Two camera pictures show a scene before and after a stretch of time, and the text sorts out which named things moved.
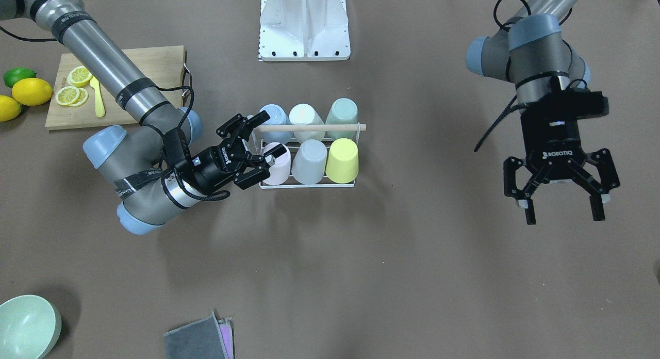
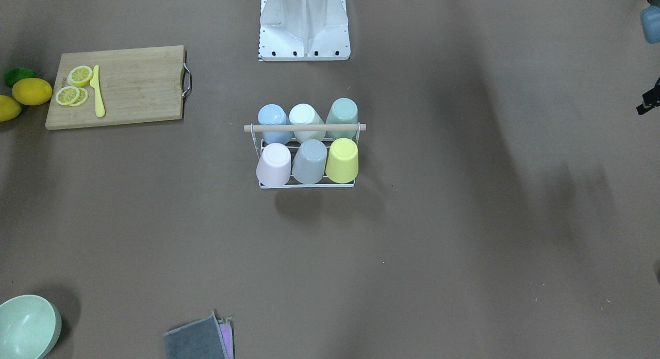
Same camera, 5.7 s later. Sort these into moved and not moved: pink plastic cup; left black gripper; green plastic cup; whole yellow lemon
Moved: left black gripper
Not moved: pink plastic cup; whole yellow lemon; green plastic cup
